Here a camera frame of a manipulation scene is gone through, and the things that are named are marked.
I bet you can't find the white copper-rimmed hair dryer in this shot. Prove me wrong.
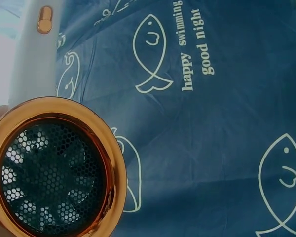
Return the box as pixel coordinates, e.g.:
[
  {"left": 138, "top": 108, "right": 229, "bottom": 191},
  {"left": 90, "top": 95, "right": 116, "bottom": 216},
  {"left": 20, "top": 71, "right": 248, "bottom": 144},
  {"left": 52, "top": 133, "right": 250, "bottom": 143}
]
[{"left": 0, "top": 0, "right": 127, "bottom": 237}]

